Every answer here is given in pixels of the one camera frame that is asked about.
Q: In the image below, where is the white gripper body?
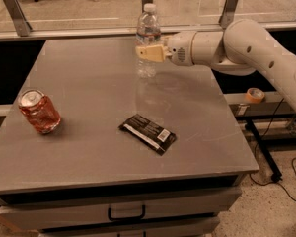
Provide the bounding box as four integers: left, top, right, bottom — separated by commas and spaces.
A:
165, 32, 195, 66

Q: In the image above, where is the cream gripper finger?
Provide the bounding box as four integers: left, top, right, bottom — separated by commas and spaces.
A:
135, 44, 171, 62

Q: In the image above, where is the clear plastic water bottle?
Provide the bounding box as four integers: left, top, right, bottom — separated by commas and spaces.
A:
136, 3, 161, 78

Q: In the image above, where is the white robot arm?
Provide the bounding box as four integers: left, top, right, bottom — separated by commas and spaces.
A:
136, 20, 296, 113

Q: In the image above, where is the red coke can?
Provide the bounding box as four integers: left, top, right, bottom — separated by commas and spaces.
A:
18, 89, 61, 134

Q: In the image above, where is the black snack bar wrapper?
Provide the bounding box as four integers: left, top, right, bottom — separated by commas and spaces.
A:
118, 114, 177, 155

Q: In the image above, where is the orange tape roll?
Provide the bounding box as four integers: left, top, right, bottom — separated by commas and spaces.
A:
246, 88, 265, 104

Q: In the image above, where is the black table leg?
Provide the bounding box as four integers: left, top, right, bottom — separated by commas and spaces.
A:
245, 118, 282, 183

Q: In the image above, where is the upper grey drawer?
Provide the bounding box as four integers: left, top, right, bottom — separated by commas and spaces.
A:
0, 187, 241, 230

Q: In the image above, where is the grey drawer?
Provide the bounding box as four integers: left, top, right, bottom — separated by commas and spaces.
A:
38, 217, 220, 237
0, 187, 241, 230

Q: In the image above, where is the lower grey drawer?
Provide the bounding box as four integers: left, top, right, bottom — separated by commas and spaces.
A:
38, 217, 220, 237

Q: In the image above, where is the right metal railing bracket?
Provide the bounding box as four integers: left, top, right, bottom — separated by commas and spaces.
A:
219, 0, 239, 29

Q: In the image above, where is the black floor cable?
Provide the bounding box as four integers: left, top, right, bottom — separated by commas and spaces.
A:
248, 97, 296, 204

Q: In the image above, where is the left metal railing bracket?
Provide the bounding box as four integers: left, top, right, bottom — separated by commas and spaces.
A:
3, 0, 32, 37

